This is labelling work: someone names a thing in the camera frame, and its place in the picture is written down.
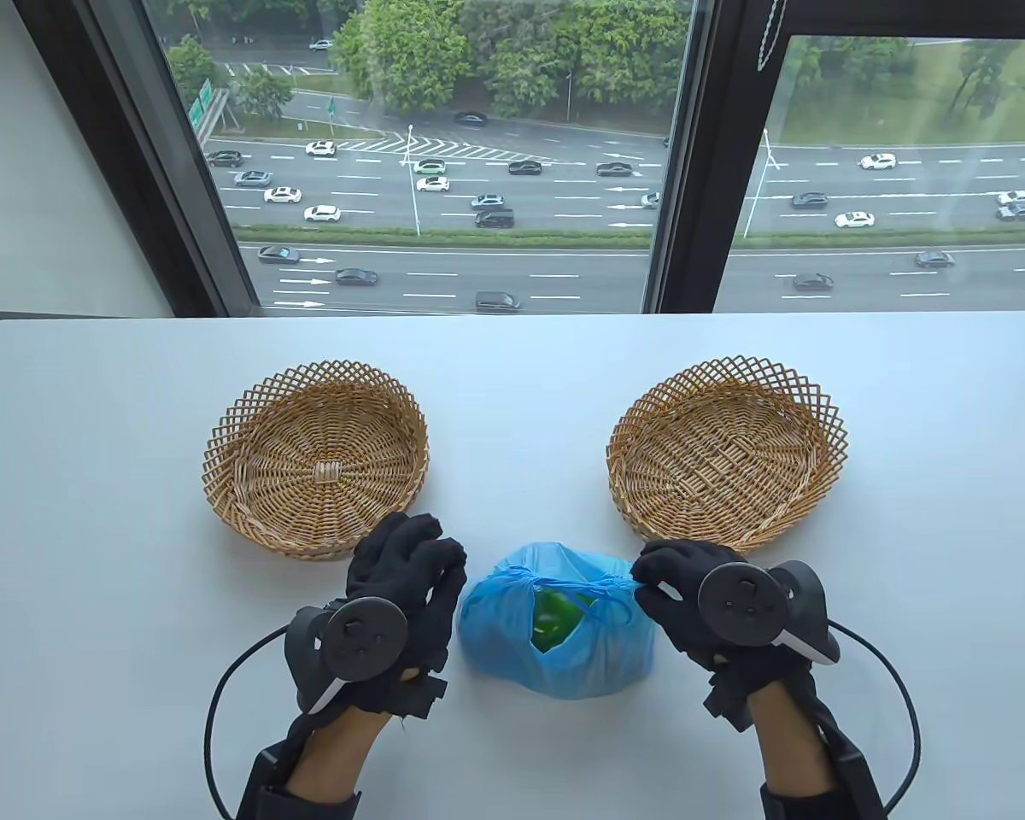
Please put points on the black hand controller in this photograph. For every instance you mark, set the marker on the black hand controller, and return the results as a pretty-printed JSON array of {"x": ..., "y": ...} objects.
[
  {"x": 363, "y": 636},
  {"x": 739, "y": 602}
]

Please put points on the person's left hand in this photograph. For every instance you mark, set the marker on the person's left hand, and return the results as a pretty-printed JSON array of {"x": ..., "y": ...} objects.
[{"x": 410, "y": 564}]

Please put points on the person's right forearm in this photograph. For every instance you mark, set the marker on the person's right forearm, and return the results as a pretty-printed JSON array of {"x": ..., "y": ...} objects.
[{"x": 790, "y": 735}]

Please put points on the person's right hand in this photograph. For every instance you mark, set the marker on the person's right hand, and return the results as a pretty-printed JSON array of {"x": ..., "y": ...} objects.
[{"x": 670, "y": 589}]

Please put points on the black left hand controller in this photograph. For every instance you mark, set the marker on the black left hand controller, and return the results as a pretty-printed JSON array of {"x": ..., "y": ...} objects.
[{"x": 363, "y": 636}]

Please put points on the black right hand controller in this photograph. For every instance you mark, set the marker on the black right hand controller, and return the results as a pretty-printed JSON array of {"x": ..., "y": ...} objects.
[{"x": 739, "y": 602}]

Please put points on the green bell pepper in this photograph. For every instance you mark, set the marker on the green bell pepper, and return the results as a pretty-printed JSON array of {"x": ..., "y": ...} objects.
[{"x": 555, "y": 615}]

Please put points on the blue plastic bag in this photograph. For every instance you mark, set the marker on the blue plastic bag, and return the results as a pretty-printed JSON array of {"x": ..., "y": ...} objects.
[{"x": 495, "y": 632}]

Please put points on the black window frame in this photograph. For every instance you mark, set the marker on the black window frame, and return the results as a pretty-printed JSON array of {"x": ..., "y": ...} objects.
[{"x": 707, "y": 213}]

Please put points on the round wicker basket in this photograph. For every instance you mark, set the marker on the round wicker basket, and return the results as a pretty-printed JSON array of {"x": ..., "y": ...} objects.
[
  {"x": 717, "y": 453},
  {"x": 307, "y": 444}
]

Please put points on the person's left forearm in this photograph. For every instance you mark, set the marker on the person's left forearm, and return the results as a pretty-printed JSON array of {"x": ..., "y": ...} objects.
[{"x": 342, "y": 752}]

